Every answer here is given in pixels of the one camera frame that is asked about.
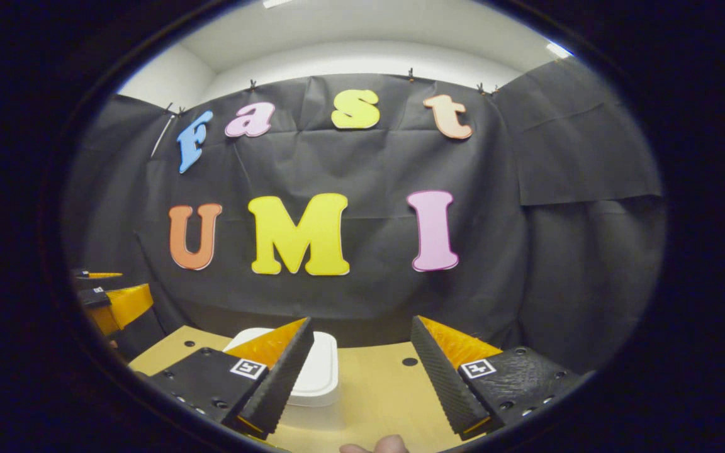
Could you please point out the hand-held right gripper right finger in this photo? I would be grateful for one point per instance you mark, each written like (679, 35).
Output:
(444, 384)

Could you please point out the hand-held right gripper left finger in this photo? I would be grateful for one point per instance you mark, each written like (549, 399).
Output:
(277, 384)

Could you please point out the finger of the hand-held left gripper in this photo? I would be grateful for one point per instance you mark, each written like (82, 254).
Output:
(80, 274)
(95, 297)

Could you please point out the white desktop garbage bin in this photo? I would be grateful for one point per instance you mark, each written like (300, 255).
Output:
(321, 371)

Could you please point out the wooden desktop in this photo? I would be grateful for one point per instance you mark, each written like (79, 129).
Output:
(375, 390)

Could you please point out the black backdrop cloth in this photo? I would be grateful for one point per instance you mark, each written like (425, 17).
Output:
(369, 163)

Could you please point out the long ceiling light panel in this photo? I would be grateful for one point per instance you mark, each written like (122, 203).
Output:
(276, 3)

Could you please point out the small ceiling light panel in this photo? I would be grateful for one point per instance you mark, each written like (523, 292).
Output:
(557, 49)

